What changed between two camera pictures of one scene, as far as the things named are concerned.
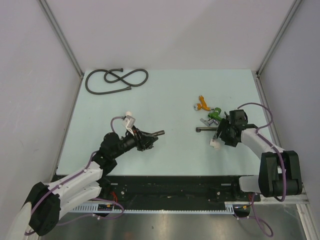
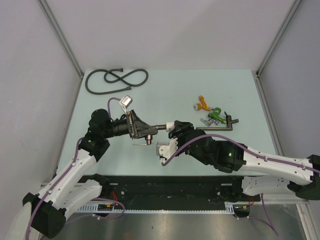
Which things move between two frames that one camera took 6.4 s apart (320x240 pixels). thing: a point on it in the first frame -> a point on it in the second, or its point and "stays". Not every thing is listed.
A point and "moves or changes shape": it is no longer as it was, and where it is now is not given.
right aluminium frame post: [293, 10] stays
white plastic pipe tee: [215, 144] moves or changes shape
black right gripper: [223, 124] -> [185, 127]
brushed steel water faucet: [158, 133] -> [149, 138]
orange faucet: [202, 105] stays
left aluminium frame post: [57, 31] stays
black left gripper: [140, 139] -> [132, 119]
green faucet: [215, 115] stays
